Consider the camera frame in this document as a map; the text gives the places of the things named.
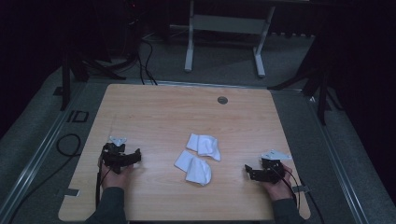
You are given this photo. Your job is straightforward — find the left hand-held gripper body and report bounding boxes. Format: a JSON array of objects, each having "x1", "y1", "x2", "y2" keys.
[{"x1": 100, "y1": 135, "x2": 135, "y2": 175}]

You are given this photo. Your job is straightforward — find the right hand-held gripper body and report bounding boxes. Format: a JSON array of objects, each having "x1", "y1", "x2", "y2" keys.
[{"x1": 252, "y1": 148, "x2": 286, "y2": 185}]

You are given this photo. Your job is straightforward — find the person's right hand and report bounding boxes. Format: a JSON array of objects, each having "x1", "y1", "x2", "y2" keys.
[{"x1": 262, "y1": 162, "x2": 295, "y2": 203}]

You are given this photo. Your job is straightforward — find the person's left hand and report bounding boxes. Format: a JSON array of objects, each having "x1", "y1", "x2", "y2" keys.
[{"x1": 99, "y1": 161, "x2": 134, "y2": 191}]

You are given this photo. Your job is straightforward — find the grey tape strip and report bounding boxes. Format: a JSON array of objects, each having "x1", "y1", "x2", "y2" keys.
[{"x1": 291, "y1": 185, "x2": 312, "y2": 194}]

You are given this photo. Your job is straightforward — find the white sock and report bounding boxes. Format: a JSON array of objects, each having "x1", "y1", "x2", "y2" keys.
[
  {"x1": 185, "y1": 133, "x2": 222, "y2": 162},
  {"x1": 174, "y1": 149, "x2": 213, "y2": 188}
]

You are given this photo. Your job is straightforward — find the black metal stand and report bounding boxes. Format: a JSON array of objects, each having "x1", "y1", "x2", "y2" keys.
[
  {"x1": 60, "y1": 46, "x2": 127, "y2": 112},
  {"x1": 266, "y1": 59, "x2": 344, "y2": 127}
]

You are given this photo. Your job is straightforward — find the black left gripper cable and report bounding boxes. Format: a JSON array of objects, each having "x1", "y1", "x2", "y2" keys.
[{"x1": 94, "y1": 167, "x2": 108, "y2": 210}]

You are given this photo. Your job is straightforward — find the black floor cable loop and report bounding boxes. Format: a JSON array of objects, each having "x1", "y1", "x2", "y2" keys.
[{"x1": 7, "y1": 133, "x2": 82, "y2": 223}]

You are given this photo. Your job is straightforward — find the metal floor rail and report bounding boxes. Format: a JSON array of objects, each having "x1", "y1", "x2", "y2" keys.
[
  {"x1": 306, "y1": 94, "x2": 370, "y2": 224},
  {"x1": 0, "y1": 83, "x2": 90, "y2": 222}
]

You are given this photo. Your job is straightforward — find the black hanging cables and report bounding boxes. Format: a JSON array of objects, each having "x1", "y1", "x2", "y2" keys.
[{"x1": 135, "y1": 36, "x2": 159, "y2": 86}]

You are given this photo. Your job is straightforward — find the white metal desk frame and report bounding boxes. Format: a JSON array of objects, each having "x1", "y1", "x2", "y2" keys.
[{"x1": 183, "y1": 0, "x2": 276, "y2": 78}]

